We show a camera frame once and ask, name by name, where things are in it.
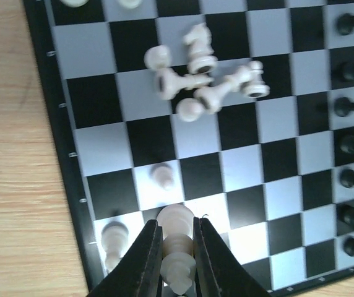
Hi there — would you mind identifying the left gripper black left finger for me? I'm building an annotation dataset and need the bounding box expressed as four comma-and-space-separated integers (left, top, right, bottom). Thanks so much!
87, 220, 163, 297

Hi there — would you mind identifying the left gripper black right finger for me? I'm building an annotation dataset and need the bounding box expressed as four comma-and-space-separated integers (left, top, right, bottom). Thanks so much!
193, 217, 270, 297

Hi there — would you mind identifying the white king chess piece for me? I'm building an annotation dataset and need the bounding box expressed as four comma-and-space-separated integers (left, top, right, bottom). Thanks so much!
157, 204, 196, 296

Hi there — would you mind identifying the pile of white chess pieces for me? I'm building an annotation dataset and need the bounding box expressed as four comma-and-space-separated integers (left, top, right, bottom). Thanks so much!
144, 23, 270, 122

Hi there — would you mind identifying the black grey chessboard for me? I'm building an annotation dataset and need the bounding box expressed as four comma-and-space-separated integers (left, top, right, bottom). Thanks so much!
24, 1, 354, 296

